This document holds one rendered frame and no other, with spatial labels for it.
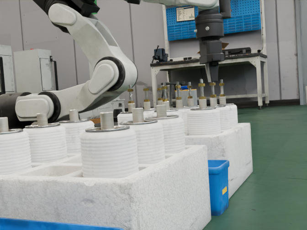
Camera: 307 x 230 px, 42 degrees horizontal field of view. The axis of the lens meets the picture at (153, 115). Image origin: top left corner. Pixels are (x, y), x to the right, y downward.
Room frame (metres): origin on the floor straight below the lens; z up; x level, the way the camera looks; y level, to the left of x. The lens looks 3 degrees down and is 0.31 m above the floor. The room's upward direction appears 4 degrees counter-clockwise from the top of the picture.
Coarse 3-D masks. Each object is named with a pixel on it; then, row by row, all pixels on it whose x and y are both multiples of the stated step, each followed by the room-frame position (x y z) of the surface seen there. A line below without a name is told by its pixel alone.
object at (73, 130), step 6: (66, 126) 0.95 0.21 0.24; (72, 126) 0.95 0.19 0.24; (78, 126) 0.95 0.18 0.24; (84, 126) 0.96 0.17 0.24; (90, 126) 0.97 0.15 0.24; (66, 132) 0.95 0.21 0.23; (72, 132) 0.95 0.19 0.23; (78, 132) 0.95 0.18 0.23; (66, 138) 0.95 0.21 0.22; (72, 138) 0.95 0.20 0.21; (78, 138) 0.95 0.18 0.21; (72, 144) 0.94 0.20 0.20; (78, 144) 0.95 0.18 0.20; (72, 150) 0.95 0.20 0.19; (78, 150) 0.95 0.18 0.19
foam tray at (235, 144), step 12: (228, 132) 1.16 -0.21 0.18; (240, 132) 1.28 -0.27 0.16; (192, 144) 1.12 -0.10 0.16; (204, 144) 1.11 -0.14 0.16; (216, 144) 1.09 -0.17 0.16; (228, 144) 1.13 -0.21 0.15; (240, 144) 1.27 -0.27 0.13; (216, 156) 1.09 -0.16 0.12; (228, 156) 1.12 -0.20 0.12; (240, 156) 1.26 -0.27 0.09; (228, 168) 1.11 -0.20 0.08; (240, 168) 1.25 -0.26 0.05; (252, 168) 1.43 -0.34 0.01; (228, 180) 1.10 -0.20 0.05; (240, 180) 1.24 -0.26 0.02; (228, 192) 1.10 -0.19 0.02
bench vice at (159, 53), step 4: (160, 48) 5.88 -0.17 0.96; (156, 52) 5.90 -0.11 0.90; (160, 52) 5.87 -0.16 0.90; (164, 52) 5.97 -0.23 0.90; (156, 56) 5.80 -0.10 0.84; (160, 56) 5.87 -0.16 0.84; (164, 56) 5.98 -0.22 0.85; (168, 56) 6.11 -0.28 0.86; (160, 60) 5.98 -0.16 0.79; (164, 60) 5.94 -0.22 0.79
